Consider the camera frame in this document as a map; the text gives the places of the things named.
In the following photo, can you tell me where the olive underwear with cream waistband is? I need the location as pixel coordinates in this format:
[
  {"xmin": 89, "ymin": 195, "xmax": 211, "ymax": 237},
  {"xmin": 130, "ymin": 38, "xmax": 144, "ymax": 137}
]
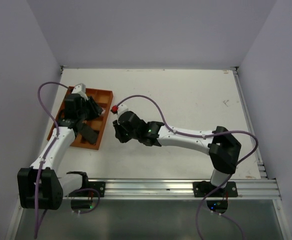
[{"xmin": 78, "ymin": 123, "xmax": 99, "ymax": 145}]

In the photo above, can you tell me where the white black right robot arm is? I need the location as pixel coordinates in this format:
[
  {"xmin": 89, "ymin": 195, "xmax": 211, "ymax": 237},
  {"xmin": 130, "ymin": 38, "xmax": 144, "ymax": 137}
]
[{"xmin": 113, "ymin": 110, "xmax": 242, "ymax": 197}]

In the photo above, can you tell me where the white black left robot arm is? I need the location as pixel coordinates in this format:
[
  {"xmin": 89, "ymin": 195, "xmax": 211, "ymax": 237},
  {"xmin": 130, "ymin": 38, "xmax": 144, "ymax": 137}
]
[{"xmin": 17, "ymin": 93, "xmax": 103, "ymax": 210}]

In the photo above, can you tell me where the orange wooden compartment tray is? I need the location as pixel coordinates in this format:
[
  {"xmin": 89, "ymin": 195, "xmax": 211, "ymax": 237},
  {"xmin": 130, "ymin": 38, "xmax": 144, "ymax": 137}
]
[{"xmin": 55, "ymin": 86, "xmax": 113, "ymax": 150}]

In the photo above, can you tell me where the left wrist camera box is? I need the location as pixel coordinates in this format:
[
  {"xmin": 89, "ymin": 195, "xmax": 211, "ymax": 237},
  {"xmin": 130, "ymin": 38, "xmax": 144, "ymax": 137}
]
[{"xmin": 71, "ymin": 83, "xmax": 87, "ymax": 98}]

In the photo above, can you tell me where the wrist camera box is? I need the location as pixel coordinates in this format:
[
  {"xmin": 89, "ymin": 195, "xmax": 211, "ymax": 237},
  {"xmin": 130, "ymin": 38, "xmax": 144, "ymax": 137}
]
[
  {"xmin": 110, "ymin": 104, "xmax": 129, "ymax": 117},
  {"xmin": 71, "ymin": 83, "xmax": 87, "ymax": 98}
]

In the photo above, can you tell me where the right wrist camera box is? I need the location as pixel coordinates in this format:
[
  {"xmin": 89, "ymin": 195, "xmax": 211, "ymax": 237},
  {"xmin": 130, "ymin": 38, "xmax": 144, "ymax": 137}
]
[{"xmin": 110, "ymin": 104, "xmax": 129, "ymax": 117}]

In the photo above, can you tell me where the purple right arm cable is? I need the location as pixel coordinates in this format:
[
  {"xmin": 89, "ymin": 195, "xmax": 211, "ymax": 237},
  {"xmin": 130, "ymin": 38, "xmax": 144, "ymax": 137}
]
[{"xmin": 115, "ymin": 94, "xmax": 259, "ymax": 240}]

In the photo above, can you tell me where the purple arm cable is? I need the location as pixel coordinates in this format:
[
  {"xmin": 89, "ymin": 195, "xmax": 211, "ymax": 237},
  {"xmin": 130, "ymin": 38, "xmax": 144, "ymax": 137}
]
[
  {"xmin": 33, "ymin": 81, "xmax": 71, "ymax": 240},
  {"xmin": 115, "ymin": 94, "xmax": 259, "ymax": 240}
]

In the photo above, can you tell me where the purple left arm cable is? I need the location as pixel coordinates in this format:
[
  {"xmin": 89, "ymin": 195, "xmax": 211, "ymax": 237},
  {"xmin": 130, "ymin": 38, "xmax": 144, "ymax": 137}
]
[{"xmin": 33, "ymin": 81, "xmax": 71, "ymax": 240}]

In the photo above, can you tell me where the aluminium frame rail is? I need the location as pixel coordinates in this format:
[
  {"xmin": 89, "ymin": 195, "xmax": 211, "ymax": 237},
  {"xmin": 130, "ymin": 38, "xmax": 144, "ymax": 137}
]
[{"xmin": 17, "ymin": 177, "xmax": 283, "ymax": 201}]

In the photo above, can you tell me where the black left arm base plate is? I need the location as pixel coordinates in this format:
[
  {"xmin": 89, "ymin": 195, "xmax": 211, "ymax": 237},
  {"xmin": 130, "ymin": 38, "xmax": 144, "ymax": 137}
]
[{"xmin": 69, "ymin": 181, "xmax": 106, "ymax": 198}]

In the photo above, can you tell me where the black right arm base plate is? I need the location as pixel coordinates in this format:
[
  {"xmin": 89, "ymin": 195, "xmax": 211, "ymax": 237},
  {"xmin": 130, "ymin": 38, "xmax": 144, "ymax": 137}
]
[{"xmin": 192, "ymin": 181, "xmax": 239, "ymax": 198}]

